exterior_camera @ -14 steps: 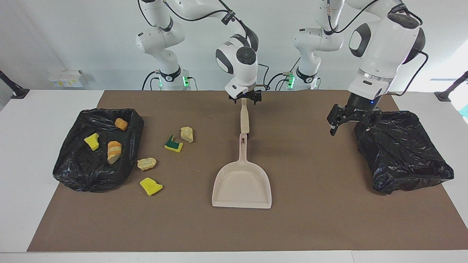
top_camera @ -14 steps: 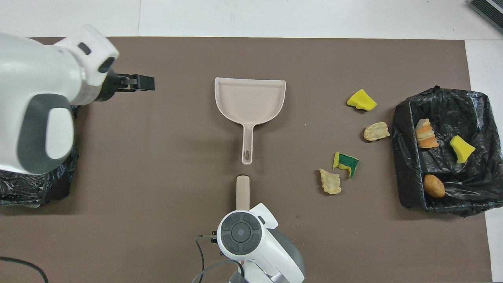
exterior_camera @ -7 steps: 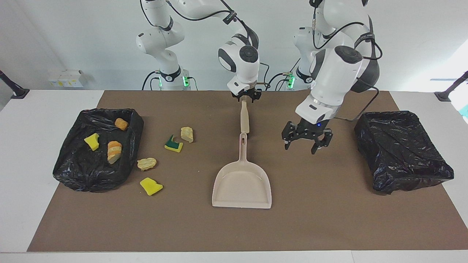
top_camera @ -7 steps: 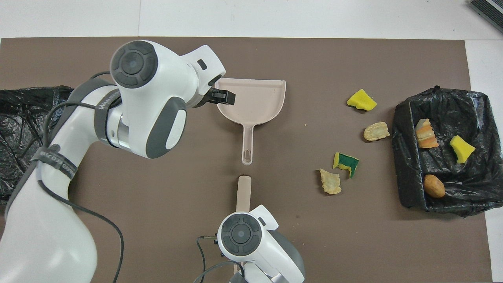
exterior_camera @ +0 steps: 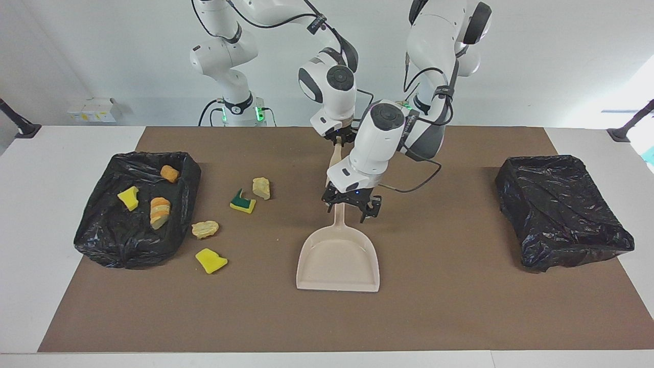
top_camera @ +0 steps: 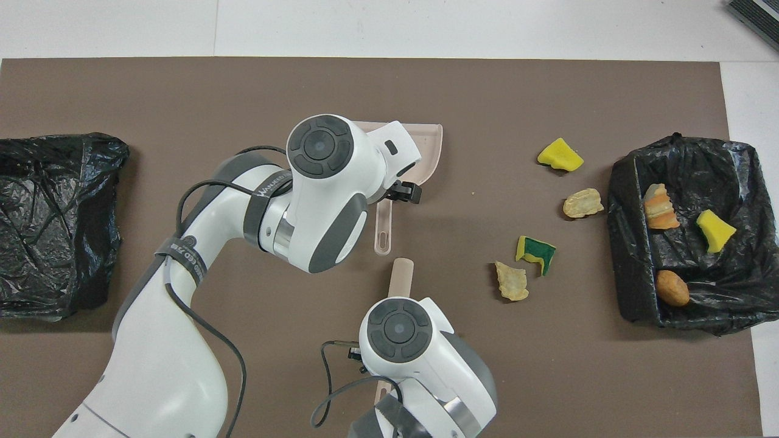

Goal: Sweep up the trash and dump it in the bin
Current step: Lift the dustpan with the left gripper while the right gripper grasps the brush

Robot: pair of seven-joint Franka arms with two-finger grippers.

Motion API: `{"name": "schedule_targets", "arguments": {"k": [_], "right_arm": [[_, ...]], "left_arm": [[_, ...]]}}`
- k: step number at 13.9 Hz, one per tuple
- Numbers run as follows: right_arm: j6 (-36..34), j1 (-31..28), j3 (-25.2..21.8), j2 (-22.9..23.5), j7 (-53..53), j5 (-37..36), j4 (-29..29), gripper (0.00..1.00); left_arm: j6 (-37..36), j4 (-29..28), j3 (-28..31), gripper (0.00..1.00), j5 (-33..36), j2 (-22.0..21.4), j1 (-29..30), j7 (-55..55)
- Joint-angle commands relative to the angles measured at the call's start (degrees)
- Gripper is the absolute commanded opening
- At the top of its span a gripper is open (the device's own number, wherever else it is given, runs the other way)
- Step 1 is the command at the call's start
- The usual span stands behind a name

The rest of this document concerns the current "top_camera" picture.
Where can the brown table mat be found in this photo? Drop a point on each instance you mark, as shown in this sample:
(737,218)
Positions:
(548,91)

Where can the tan ridged pastry piece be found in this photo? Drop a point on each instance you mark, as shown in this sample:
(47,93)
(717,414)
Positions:
(583,203)

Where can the tan layered pastry chunk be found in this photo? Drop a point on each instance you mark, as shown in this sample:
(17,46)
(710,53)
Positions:
(660,210)

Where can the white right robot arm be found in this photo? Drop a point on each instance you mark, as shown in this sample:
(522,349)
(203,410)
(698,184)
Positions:
(401,340)

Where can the large yellow sponge piece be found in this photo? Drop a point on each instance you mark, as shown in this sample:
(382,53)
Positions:
(560,157)

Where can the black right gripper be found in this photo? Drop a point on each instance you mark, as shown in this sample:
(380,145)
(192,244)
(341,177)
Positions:
(356,358)

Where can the dark ribbed panel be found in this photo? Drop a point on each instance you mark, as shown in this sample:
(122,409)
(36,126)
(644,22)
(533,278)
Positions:
(758,15)

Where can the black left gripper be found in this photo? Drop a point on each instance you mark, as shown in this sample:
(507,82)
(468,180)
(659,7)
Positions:
(406,193)

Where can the beige hand brush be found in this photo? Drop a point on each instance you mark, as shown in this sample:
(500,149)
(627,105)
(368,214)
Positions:
(401,277)

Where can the small yellow sponge piece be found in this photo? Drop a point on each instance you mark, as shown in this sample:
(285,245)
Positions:
(713,231)

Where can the beige plastic dustpan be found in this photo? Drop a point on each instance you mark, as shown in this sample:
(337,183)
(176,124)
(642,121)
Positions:
(429,152)

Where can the black plastic bag bin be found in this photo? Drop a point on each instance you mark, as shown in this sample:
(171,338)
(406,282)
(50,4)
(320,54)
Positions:
(55,231)
(688,261)

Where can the pale beige bread chunk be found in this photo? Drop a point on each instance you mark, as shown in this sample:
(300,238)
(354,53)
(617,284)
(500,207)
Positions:
(512,283)

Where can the yellow and green sponge piece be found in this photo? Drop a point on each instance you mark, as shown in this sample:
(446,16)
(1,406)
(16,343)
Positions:
(538,249)

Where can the brown potato-shaped bread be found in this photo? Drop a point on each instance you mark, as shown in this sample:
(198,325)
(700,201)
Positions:
(672,288)

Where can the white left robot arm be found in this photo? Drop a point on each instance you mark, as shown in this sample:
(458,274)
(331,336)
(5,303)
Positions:
(328,182)

